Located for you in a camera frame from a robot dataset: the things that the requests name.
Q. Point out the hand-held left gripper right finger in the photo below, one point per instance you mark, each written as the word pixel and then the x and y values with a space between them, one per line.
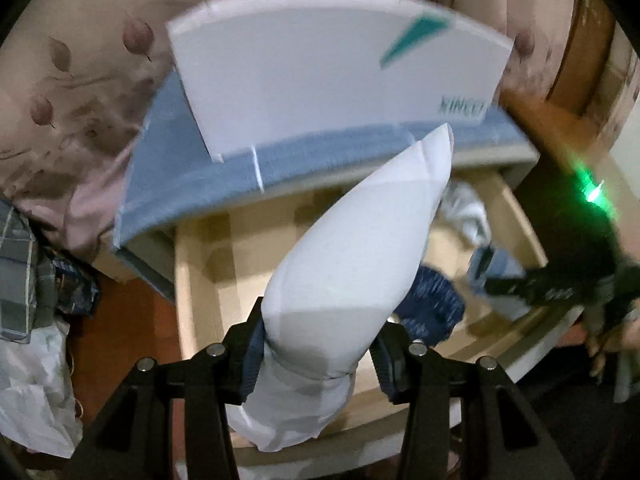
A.
pixel 387 367

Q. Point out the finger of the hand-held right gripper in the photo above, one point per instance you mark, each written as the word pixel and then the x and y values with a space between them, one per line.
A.
pixel 535 292

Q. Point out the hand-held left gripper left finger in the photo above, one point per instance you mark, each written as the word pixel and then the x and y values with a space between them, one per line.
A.
pixel 252 357

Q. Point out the light blue underwear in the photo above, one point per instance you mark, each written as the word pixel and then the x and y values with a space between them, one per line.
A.
pixel 492 265

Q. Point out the dark blue speckled underwear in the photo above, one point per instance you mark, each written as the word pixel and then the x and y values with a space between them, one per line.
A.
pixel 430 305

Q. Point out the white smooth underwear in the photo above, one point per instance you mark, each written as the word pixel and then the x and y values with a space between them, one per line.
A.
pixel 350 240

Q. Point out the person's right hand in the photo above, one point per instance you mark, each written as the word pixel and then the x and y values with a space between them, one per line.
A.
pixel 607 340

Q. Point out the dark blue packet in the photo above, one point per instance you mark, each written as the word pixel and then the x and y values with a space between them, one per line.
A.
pixel 75 285

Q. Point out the white plastic bag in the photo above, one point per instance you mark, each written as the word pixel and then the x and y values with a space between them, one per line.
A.
pixel 30 390

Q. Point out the grey plaid cloth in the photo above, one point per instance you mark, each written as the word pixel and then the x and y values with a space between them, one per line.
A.
pixel 20 260

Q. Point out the white shoe box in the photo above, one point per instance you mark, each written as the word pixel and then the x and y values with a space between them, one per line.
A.
pixel 325 75

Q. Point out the pink floral fabric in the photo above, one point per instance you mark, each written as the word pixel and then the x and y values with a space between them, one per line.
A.
pixel 75 110

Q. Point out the wooden bed frame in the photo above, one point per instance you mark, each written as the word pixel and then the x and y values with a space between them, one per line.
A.
pixel 595 60

